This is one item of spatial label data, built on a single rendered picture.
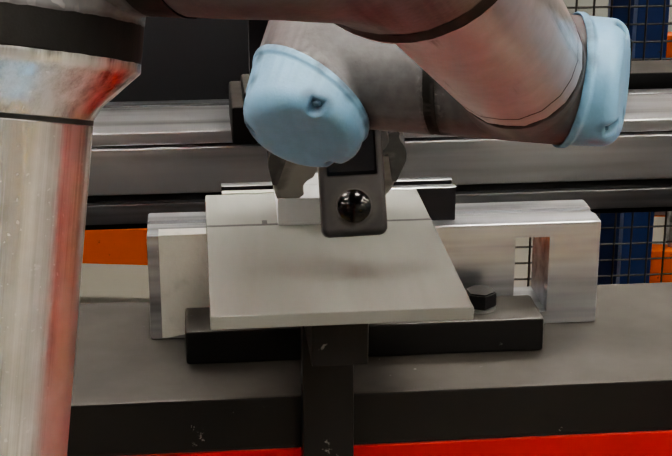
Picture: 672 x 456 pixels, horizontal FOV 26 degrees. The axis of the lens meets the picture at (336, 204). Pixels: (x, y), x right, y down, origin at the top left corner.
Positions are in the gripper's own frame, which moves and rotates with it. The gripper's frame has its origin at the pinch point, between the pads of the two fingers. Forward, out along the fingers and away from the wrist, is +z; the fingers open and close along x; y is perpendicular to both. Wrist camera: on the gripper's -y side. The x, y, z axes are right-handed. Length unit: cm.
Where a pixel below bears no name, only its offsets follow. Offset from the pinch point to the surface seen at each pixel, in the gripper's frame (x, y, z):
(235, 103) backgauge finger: 6.7, 22.0, 16.9
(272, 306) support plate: 5.8, -14.6, -11.6
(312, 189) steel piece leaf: 1.0, 4.4, 4.5
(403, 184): -7.1, 5.8, 6.5
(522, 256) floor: -75, 123, 239
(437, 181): -10.1, 5.9, 6.3
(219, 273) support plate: 9.3, -9.6, -7.3
